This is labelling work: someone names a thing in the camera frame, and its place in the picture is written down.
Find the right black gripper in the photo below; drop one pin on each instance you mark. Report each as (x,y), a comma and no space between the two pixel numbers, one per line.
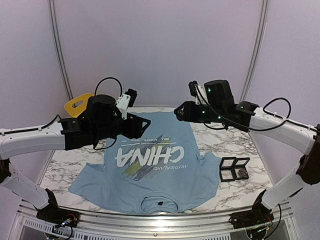
(188,115)

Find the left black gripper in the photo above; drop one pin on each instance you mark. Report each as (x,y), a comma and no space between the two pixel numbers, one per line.
(136,123)

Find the portrait brooch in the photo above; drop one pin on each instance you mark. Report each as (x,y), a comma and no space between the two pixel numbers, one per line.
(180,113)

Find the light blue printed t-shirt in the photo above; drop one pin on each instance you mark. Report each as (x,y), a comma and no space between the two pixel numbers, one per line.
(163,171)

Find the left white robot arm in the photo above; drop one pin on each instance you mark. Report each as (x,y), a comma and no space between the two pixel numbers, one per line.
(24,141)

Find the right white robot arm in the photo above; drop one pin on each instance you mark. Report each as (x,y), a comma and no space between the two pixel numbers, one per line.
(250,117)

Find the left black brooch display box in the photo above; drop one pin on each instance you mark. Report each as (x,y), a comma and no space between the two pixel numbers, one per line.
(227,169)

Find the yellow plastic basket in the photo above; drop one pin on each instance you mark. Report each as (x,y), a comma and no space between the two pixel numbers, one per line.
(77,105)

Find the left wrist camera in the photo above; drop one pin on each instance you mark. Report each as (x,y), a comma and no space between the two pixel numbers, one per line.
(103,108)

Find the right aluminium frame post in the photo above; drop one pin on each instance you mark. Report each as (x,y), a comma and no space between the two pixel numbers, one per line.
(256,50)

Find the aluminium frame post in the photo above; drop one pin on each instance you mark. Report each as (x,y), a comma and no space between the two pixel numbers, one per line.
(256,50)
(58,48)

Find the front aluminium rail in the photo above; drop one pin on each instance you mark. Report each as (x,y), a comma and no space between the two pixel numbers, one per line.
(99,225)

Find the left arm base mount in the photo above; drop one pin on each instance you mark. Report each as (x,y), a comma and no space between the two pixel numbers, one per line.
(58,217)

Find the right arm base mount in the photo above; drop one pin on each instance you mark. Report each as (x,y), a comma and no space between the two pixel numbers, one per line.
(248,218)

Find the left aluminium frame post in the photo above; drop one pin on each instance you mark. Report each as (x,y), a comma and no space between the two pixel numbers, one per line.
(58,48)

